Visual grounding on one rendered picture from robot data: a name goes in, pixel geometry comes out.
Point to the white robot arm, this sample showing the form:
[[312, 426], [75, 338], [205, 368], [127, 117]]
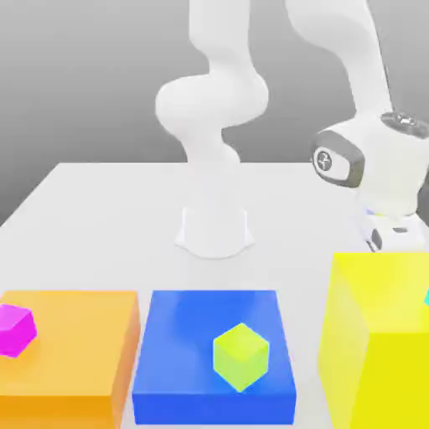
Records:
[[214, 100]]

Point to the large yellow box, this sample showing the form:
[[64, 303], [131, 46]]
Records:
[[385, 368]]

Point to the small cyan cube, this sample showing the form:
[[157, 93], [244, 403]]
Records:
[[427, 297]]

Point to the small magenta cube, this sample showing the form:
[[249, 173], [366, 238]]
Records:
[[15, 330]]

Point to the small lime green cube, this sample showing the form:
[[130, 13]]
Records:
[[240, 357]]

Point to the large blue box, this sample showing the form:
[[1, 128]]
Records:
[[181, 352]]

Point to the large orange box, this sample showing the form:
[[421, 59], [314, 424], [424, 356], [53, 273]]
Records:
[[77, 342]]

